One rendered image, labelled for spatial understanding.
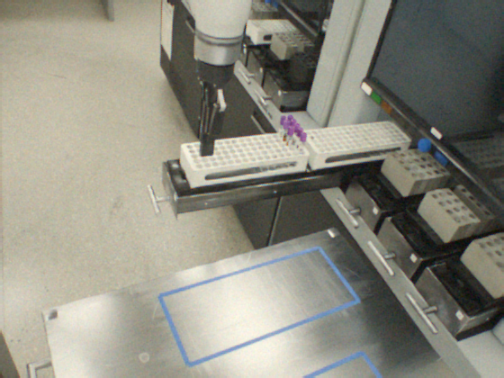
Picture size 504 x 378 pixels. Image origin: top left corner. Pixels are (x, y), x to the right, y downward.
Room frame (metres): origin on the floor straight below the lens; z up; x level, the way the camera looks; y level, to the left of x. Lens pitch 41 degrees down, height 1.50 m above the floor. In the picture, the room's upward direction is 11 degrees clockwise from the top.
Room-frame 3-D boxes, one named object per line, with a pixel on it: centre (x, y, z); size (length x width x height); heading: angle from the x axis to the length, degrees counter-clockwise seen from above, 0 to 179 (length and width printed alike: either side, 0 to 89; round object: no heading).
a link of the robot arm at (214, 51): (0.83, 0.11, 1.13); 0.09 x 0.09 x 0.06
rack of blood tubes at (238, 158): (0.88, 0.03, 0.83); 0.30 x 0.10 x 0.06; 120
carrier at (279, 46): (1.54, -0.01, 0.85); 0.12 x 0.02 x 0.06; 30
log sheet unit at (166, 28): (2.53, 0.66, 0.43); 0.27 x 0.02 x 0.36; 29
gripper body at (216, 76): (0.83, 0.11, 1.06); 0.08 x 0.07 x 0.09; 29
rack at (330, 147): (1.04, -0.25, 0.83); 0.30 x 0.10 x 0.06; 119
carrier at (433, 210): (0.79, -0.43, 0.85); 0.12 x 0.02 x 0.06; 29
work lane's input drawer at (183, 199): (0.95, -0.09, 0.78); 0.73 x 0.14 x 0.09; 119
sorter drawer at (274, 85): (1.52, -0.29, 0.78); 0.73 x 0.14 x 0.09; 119
